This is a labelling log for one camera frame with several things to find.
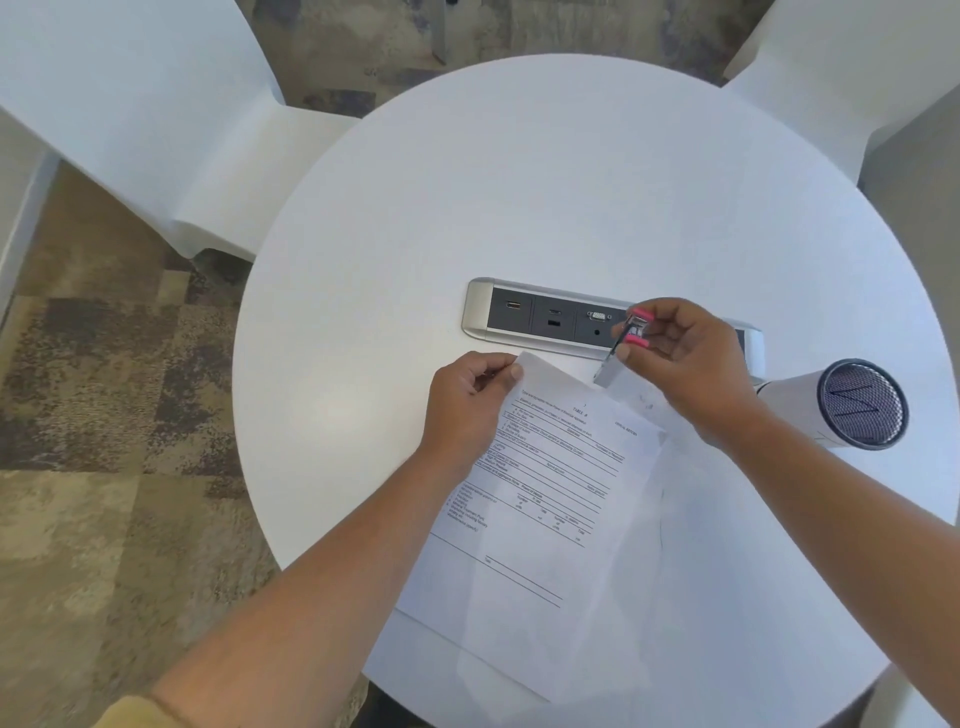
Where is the person's right hand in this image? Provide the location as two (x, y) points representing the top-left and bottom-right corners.
(611, 297), (768, 451)

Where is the person's left hand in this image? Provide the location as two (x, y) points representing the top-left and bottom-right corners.
(414, 350), (526, 483)

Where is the silver stapler with pink ends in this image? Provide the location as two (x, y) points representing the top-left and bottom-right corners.
(592, 307), (652, 389)

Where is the person's right forearm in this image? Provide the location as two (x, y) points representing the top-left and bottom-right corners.
(708, 404), (960, 728)

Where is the person's left forearm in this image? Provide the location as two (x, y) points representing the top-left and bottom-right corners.
(146, 446), (470, 728)

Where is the silver table power socket strip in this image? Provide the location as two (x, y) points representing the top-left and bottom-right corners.
(461, 277), (766, 380)

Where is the person's left shoe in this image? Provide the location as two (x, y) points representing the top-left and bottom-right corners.
(365, 680), (436, 728)

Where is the person's yellow shirt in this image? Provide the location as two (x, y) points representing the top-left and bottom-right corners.
(93, 693), (193, 728)

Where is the white wrapped mesh pen holder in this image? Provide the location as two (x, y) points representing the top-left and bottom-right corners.
(753, 358), (910, 452)

